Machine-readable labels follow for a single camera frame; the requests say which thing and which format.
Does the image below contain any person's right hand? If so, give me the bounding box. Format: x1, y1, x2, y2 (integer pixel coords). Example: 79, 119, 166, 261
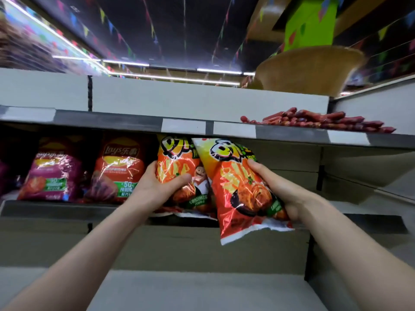
247, 159, 320, 223

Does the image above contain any person's left hand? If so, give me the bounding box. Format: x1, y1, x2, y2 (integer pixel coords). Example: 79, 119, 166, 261
126, 161, 192, 215

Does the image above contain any orange snack bag with figure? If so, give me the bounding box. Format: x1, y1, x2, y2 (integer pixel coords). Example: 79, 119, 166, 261
154, 135, 218, 220

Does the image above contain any person's left forearm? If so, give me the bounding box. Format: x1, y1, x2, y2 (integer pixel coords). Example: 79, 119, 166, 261
0, 197, 153, 311

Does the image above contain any person's right forearm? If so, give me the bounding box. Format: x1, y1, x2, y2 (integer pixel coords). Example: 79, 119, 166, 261
297, 196, 415, 311

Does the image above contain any white price label strip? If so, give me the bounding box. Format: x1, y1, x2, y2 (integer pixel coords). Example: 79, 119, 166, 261
161, 118, 207, 135
213, 122, 257, 139
327, 130, 371, 146
0, 106, 57, 123

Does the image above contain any red chip bag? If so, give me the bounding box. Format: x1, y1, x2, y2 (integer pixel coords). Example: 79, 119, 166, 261
83, 134, 146, 204

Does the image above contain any pile of red sausages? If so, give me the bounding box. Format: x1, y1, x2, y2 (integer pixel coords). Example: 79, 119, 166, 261
240, 107, 397, 134

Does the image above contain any grey store shelf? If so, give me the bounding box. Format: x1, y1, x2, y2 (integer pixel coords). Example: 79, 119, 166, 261
0, 68, 415, 311

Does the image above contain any ceiling strip light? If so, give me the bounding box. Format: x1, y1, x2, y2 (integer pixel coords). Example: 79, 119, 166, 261
110, 72, 241, 87

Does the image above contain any woven basket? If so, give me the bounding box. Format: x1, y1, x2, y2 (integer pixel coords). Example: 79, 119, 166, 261
254, 46, 366, 97

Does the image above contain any magenta chip bag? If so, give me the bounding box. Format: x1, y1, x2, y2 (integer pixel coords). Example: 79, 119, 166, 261
17, 136, 83, 202

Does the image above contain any green pillar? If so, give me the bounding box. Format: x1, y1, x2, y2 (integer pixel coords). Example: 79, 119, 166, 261
283, 0, 339, 52

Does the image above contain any string of coloured pennants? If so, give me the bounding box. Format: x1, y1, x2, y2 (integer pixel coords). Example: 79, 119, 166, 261
55, 0, 137, 59

